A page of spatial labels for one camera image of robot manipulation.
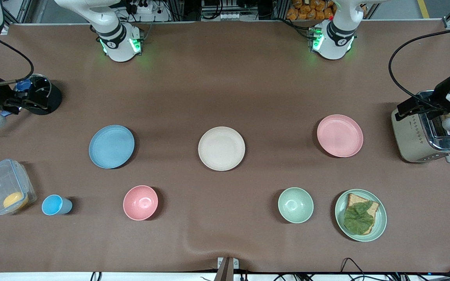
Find blue plate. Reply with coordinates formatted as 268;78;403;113
89;125;135;169

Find black round pot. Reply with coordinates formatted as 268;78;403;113
24;74;62;116

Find silver toaster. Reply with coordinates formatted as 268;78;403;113
391;91;450;164

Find pink plate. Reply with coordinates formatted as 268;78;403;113
317;114;364;158

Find yellow round food piece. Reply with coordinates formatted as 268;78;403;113
3;192;29;210

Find blue cup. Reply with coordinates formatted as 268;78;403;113
41;194;73;216

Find brown toast slice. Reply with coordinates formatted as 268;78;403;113
345;193;380;235

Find green plate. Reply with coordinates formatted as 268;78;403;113
335;189;387;242

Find green lettuce leaf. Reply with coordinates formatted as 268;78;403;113
343;201;375;235

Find orange packaged snacks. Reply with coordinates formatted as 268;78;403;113
287;0;335;21

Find pink bowl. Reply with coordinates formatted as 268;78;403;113
123;185;159;221

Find white power strip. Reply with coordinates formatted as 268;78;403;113
130;0;153;14

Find green bowl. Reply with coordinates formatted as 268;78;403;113
278;187;314;224

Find brown table cover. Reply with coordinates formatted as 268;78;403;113
0;20;450;274

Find beige plate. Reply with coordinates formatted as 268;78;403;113
198;126;246;171

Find metal table clamp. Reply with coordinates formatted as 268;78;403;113
217;257;239;281

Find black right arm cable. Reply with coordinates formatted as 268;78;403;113
0;38;35;85

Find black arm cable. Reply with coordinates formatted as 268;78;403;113
388;25;450;110
0;38;35;85

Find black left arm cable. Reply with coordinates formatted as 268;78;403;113
388;25;450;110

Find black looped cable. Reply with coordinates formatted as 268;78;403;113
340;258;366;281

